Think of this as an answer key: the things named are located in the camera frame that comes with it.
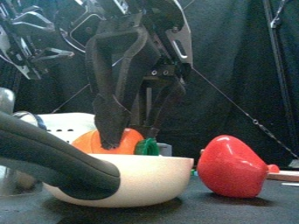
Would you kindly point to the orange toy carrot green top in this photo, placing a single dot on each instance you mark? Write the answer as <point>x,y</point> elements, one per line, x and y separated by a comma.
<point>130,143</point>

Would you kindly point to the white bowl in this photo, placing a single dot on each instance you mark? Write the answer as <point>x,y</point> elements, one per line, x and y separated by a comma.
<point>147,180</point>

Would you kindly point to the white plastic container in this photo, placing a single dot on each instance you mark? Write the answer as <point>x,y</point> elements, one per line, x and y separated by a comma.
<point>66,124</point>

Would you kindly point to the grey block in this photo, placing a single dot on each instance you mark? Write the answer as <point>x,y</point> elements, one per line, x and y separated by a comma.
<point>165,149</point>

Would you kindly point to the small green toy piece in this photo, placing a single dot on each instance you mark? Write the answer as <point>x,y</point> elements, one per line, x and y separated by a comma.
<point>194,172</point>

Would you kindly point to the red toy pepper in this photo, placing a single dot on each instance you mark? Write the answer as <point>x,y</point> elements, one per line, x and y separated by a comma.
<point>230,167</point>

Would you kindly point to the small red toy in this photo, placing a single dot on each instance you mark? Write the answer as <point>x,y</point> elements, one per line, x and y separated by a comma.
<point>274,168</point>

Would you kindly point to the wooden cutting board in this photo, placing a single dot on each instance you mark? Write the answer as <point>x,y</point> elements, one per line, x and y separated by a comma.
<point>286,176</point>

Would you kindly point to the black frame pole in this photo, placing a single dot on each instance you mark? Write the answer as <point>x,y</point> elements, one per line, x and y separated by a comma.
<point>277,58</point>

